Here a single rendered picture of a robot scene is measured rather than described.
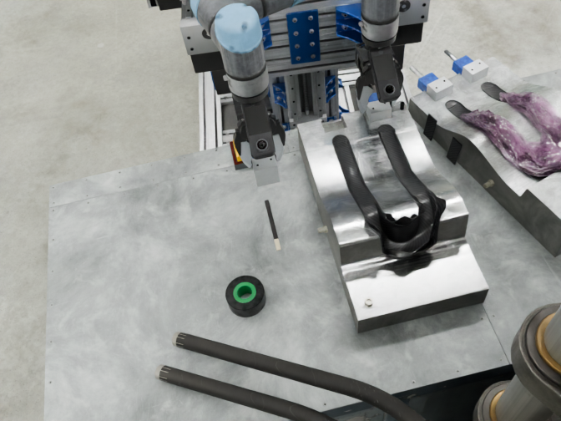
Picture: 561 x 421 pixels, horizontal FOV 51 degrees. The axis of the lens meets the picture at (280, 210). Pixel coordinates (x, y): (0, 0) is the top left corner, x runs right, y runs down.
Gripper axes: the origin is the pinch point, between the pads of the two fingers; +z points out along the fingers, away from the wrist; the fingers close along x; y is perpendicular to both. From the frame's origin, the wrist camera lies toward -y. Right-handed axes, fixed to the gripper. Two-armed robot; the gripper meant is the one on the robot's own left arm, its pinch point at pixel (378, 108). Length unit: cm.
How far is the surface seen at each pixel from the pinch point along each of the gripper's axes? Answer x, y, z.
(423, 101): -12.7, 3.4, 5.0
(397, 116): -3.9, -2.6, 1.4
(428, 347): 7, -54, 10
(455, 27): -83, 126, 91
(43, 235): 118, 57, 90
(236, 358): 43, -50, 4
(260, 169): 30.1, -14.6, -5.5
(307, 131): 17.2, -0.9, 1.4
